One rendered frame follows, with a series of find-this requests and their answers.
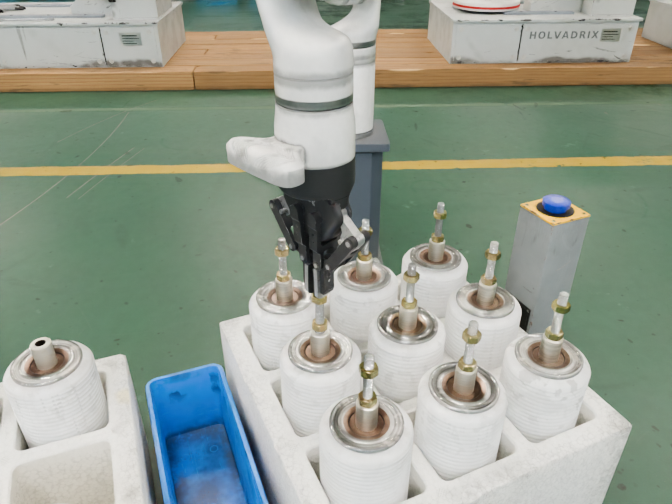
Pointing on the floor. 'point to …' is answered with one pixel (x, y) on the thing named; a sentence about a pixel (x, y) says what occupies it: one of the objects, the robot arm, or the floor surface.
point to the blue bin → (201, 440)
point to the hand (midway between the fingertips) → (318, 277)
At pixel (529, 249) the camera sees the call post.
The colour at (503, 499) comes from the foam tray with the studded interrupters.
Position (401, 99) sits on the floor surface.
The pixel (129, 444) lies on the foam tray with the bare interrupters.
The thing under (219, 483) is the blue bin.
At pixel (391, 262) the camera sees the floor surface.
